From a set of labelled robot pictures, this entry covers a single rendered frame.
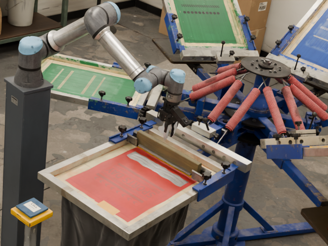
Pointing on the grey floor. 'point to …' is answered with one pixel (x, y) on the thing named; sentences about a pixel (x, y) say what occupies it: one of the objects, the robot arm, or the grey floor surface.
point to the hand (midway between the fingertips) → (169, 136)
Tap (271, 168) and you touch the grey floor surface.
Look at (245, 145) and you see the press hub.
